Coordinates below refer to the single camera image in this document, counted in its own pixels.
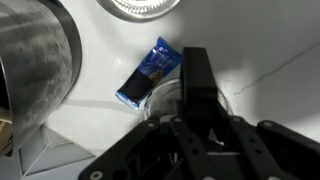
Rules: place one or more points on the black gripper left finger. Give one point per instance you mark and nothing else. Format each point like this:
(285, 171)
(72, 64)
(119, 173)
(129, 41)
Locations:
(190, 86)

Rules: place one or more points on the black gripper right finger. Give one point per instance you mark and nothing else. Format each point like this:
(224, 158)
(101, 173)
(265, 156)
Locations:
(207, 100)

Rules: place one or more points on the blue snack packet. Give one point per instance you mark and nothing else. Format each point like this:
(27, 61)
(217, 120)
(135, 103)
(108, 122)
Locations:
(146, 80)

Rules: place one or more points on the small round metal bowl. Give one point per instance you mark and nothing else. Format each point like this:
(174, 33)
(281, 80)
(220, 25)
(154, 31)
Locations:
(140, 10)

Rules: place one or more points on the steel utensil holder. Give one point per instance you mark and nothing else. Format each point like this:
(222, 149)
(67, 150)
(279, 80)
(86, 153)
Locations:
(33, 66)

